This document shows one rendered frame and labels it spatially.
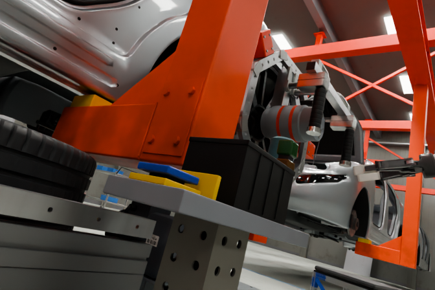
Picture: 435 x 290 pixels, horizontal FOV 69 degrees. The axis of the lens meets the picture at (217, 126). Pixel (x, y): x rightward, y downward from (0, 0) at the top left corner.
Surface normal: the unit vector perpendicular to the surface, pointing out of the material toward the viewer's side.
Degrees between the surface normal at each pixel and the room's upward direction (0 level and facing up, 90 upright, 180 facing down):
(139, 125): 90
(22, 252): 90
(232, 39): 90
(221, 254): 90
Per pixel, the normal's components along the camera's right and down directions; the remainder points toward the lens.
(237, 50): 0.78, 0.02
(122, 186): -0.58, -0.38
